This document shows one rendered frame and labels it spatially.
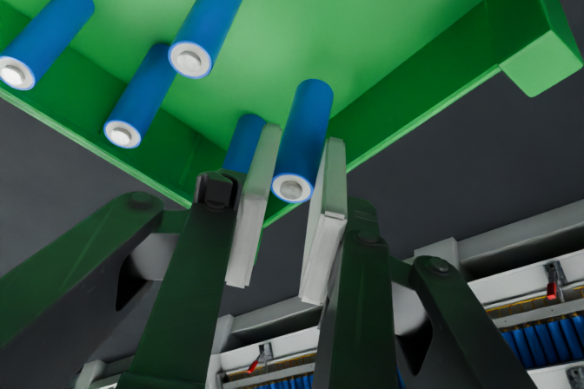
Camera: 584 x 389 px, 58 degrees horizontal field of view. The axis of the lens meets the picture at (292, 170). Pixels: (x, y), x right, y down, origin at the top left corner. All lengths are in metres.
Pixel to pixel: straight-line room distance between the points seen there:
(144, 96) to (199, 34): 0.06
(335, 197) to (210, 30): 0.10
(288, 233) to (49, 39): 0.98
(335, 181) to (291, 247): 1.07
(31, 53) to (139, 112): 0.05
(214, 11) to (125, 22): 0.08
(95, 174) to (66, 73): 0.91
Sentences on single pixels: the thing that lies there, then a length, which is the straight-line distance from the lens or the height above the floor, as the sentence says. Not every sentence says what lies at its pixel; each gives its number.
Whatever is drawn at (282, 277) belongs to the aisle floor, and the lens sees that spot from 1.35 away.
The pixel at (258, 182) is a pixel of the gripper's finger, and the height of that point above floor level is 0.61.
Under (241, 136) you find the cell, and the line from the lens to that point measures 0.29.
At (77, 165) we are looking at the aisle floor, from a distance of 1.21.
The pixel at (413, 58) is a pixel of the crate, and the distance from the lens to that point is 0.27.
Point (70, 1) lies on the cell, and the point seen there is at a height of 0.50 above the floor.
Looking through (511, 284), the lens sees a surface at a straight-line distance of 1.06.
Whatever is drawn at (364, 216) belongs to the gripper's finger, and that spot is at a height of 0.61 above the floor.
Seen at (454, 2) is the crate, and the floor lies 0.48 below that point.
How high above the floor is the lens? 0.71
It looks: 43 degrees down
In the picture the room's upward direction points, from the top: 168 degrees counter-clockwise
